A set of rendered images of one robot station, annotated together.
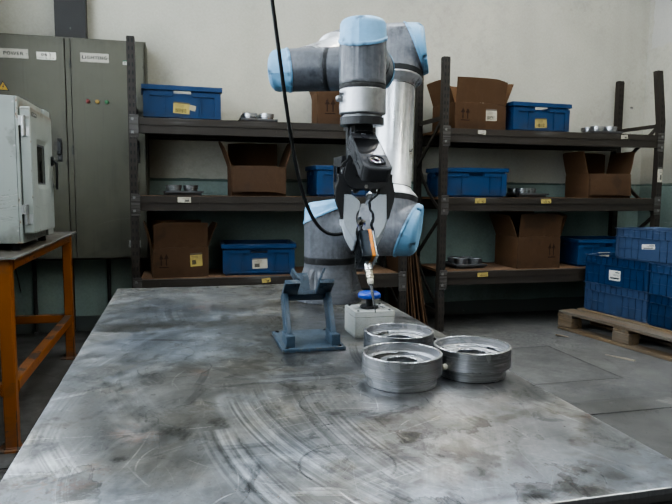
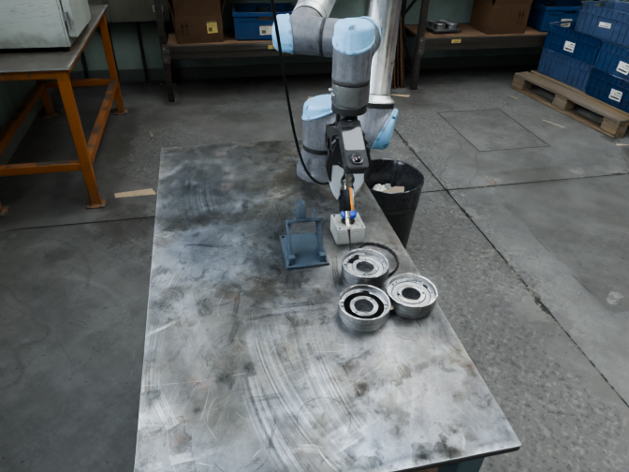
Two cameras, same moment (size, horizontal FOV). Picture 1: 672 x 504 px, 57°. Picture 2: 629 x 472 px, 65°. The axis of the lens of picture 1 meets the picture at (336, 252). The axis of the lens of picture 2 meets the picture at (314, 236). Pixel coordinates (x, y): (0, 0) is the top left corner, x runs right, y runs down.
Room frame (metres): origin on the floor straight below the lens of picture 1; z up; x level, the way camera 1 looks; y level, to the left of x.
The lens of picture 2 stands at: (0.06, 0.00, 1.52)
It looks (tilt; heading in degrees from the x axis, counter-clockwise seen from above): 35 degrees down; 1
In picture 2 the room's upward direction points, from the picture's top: 2 degrees clockwise
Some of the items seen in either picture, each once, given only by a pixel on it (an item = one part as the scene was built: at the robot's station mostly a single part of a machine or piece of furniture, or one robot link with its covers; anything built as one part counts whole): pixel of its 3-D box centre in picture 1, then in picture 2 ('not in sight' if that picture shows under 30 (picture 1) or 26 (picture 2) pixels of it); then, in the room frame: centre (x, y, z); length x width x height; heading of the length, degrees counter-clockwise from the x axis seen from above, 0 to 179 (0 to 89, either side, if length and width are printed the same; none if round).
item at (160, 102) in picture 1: (181, 106); not in sight; (4.36, 1.07, 1.61); 0.52 x 0.38 x 0.22; 107
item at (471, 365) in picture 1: (471, 358); (410, 296); (0.84, -0.19, 0.82); 0.10 x 0.10 x 0.04
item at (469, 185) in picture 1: (466, 182); not in sight; (4.89, -1.01, 1.11); 0.52 x 0.38 x 0.22; 104
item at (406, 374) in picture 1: (401, 367); (363, 308); (0.80, -0.09, 0.82); 0.10 x 0.10 x 0.04
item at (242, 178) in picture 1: (255, 168); not in sight; (4.47, 0.58, 1.19); 0.52 x 0.42 x 0.38; 104
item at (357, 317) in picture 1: (368, 318); (346, 227); (1.08, -0.06, 0.82); 0.08 x 0.07 x 0.05; 14
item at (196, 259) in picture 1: (180, 247); (197, 13); (4.33, 1.09, 0.64); 0.49 x 0.40 x 0.37; 109
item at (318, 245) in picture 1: (332, 226); (325, 120); (1.41, 0.01, 0.97); 0.13 x 0.12 x 0.14; 78
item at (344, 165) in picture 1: (360, 156); (346, 130); (1.03, -0.04, 1.11); 0.09 x 0.08 x 0.12; 13
